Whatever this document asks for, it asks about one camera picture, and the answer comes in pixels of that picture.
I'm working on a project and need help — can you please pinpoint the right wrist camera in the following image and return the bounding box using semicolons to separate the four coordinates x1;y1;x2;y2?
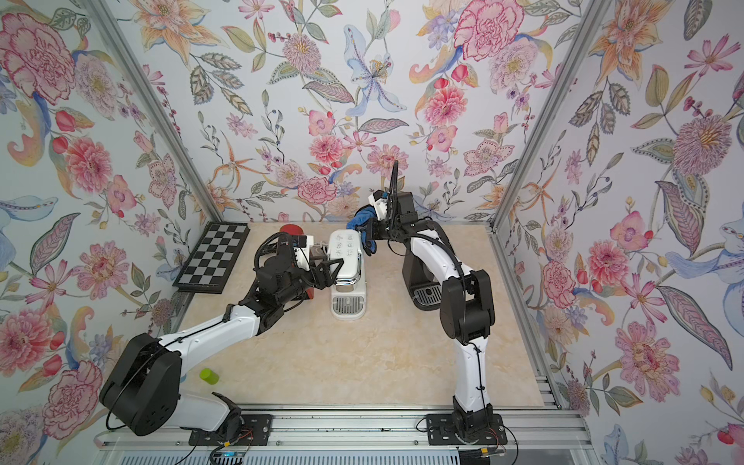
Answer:
368;190;389;222

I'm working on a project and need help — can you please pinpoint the aluminium front rail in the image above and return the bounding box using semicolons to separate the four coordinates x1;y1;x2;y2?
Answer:
93;407;594;455

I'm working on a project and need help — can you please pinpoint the small green cylinder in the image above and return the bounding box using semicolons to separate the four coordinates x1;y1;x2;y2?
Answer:
200;368;220;386

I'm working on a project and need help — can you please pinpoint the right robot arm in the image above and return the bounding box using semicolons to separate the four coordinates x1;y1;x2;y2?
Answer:
354;161;498;445

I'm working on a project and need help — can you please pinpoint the blue grey cleaning cloth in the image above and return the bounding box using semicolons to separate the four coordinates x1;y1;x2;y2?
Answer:
347;205;380;257

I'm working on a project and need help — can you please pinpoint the black white chessboard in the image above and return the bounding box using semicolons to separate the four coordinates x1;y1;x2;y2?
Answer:
174;222;250;295

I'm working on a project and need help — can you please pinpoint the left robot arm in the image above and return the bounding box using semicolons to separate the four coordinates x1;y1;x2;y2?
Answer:
99;232;345;443

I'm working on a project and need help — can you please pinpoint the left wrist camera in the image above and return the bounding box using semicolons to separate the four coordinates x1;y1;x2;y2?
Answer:
293;234;314;271

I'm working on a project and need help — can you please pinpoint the red coffee machine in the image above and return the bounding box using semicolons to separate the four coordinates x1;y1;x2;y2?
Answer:
280;224;314;300

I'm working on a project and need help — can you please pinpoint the black coffee machine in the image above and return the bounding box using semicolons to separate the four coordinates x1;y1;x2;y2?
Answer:
402;248;442;312

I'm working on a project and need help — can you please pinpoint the white coffee machine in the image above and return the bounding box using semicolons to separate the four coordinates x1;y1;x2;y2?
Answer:
327;230;366;321

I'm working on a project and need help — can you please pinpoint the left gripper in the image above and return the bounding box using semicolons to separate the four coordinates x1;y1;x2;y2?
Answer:
275;258;344;307

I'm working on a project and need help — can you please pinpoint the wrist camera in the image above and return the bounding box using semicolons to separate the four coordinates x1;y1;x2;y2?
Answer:
293;234;314;271
368;190;389;222

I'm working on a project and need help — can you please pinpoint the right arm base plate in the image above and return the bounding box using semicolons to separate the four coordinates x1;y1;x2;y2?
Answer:
424;414;510;446

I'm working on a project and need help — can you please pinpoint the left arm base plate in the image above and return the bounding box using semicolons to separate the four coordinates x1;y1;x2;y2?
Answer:
188;414;273;448

